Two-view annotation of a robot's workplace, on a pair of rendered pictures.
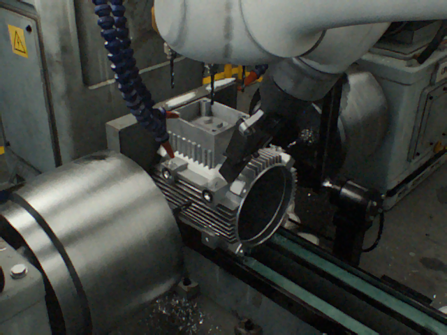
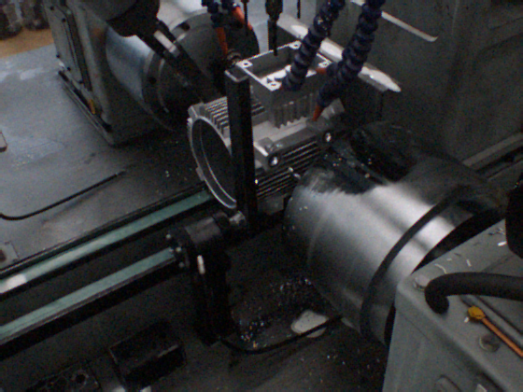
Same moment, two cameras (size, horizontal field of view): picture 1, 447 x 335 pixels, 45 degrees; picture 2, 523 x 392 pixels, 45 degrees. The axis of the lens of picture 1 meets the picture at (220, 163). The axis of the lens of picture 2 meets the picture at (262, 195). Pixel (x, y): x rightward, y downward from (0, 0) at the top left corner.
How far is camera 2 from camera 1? 134 cm
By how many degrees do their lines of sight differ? 81
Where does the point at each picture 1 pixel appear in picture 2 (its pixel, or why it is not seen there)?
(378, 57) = (474, 253)
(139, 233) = (132, 43)
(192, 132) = (263, 61)
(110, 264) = (117, 40)
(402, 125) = (390, 365)
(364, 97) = (351, 227)
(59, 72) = not seen: outside the picture
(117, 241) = not seen: hidden behind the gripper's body
